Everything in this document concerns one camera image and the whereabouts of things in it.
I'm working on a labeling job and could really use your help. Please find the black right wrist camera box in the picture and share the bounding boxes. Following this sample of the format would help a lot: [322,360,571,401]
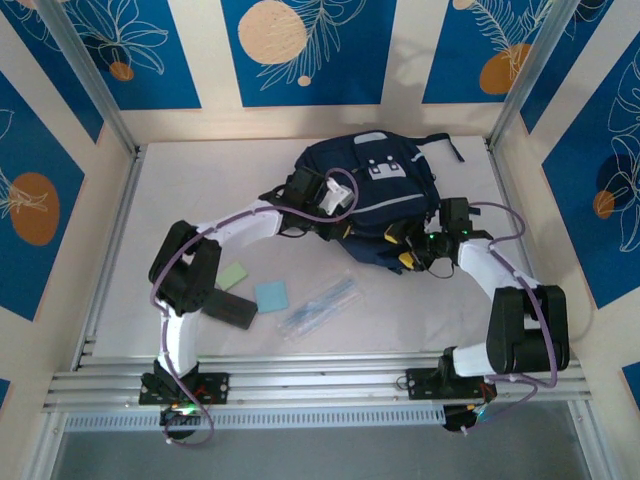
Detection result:
[439,197,474,235]

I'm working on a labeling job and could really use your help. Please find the aluminium table side rail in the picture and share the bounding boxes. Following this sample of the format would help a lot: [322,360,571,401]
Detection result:
[72,143,147,372]
[484,139,584,366]

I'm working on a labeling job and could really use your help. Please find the green sticky note pad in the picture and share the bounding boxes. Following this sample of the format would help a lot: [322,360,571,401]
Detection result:
[215,262,250,292]

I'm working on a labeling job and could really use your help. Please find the clear packet of pens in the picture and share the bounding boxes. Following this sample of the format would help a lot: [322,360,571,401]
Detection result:
[277,269,360,344]

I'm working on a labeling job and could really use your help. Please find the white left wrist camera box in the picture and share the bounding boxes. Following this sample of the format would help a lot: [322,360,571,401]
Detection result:
[319,179,354,216]

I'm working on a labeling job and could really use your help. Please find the black base controller board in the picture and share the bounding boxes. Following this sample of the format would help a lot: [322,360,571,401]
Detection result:
[442,403,489,435]
[159,404,201,442]

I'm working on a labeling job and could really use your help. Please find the navy blue backpack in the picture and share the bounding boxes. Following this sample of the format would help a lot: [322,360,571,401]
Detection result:
[259,130,466,276]

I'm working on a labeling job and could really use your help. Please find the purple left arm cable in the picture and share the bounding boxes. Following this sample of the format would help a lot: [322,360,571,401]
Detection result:
[149,168,359,449]

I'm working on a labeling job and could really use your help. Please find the black pencil case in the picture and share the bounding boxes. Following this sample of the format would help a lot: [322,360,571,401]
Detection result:
[202,290,259,331]

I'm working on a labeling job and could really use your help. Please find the blue sticky note pad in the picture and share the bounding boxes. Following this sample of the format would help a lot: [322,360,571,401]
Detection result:
[254,279,291,315]

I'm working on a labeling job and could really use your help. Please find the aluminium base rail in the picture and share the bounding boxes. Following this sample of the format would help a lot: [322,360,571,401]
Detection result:
[42,352,599,415]

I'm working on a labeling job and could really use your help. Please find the aluminium frame post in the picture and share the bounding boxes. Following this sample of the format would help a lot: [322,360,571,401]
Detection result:
[34,0,141,159]
[487,0,596,151]

